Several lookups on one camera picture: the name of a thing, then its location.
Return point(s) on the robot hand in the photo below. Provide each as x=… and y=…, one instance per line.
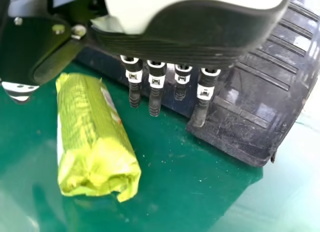
x=190, y=24

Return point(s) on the yellow-green biscuit packet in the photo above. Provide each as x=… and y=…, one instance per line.
x=95, y=138

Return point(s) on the black oven with glass door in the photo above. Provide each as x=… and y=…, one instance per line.
x=262, y=91

